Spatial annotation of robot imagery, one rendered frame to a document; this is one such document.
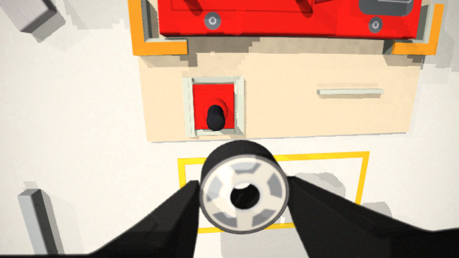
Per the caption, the yellow rectangular outline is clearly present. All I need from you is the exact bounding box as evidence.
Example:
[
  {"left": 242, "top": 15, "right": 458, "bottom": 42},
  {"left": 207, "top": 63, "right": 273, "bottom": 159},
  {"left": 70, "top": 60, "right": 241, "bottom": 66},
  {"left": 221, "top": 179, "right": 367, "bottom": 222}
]
[{"left": 177, "top": 151, "right": 370, "bottom": 234}]

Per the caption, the black wheel with grey hub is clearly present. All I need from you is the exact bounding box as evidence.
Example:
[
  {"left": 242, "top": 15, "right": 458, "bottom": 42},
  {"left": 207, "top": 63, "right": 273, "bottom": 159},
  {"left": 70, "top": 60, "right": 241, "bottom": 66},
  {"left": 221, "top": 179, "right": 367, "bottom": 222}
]
[{"left": 199, "top": 140, "right": 290, "bottom": 234}]

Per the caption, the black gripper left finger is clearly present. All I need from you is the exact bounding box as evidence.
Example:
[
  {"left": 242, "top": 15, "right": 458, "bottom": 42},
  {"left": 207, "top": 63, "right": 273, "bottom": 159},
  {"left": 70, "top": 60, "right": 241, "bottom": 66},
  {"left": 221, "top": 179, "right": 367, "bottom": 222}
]
[{"left": 0, "top": 180, "right": 199, "bottom": 258}]

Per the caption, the grey rectangular post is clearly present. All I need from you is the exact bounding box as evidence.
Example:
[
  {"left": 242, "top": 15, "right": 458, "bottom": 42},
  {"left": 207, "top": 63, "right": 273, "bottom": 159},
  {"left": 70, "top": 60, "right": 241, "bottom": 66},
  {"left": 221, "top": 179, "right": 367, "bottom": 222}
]
[{"left": 17, "top": 188, "right": 58, "bottom": 254}]

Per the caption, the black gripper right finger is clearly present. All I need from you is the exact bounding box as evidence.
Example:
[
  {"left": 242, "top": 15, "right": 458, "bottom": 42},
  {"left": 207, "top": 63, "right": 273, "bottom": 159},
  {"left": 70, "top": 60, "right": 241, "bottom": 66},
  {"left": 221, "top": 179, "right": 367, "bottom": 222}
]
[{"left": 286, "top": 176, "right": 459, "bottom": 258}]

